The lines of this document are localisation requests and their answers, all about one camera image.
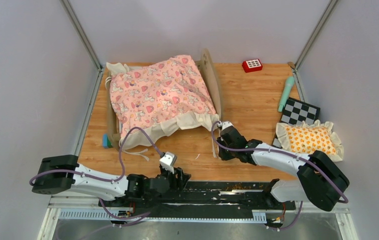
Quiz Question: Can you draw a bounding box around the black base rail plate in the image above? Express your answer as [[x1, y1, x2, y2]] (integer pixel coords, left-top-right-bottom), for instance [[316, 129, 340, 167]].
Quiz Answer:
[[98, 181, 297, 219]]

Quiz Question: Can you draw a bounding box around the orange duck print pillow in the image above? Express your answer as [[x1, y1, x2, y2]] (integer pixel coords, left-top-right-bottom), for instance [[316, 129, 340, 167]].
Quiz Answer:
[[275, 120, 344, 162]]

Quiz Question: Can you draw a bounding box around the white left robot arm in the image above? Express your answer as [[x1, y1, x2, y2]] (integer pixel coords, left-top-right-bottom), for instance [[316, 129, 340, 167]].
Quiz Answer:
[[29, 152, 191, 207]]

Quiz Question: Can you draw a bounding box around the mint green massager wand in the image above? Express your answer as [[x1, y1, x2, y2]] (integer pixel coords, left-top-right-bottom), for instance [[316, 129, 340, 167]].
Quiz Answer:
[[277, 76, 295, 113]]

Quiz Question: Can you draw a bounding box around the blue green grey block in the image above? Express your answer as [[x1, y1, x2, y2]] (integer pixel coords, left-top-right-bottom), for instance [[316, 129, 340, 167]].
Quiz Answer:
[[102, 133, 113, 149]]

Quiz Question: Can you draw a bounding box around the black and silver chessboard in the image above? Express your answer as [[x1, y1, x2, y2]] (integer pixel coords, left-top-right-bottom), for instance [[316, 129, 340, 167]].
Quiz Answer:
[[271, 96, 322, 149]]

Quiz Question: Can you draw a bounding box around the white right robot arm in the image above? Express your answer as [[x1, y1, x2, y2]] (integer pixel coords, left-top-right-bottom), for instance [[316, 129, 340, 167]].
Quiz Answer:
[[210, 121, 350, 212]]

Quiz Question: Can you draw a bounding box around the red white grid block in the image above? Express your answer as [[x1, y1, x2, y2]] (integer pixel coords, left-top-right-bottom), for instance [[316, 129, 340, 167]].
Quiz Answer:
[[241, 58, 263, 73]]

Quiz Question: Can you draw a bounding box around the pink unicorn drawstring bag blanket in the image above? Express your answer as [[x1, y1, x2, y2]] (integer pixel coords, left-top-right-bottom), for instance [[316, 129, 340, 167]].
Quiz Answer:
[[104, 54, 222, 163]]

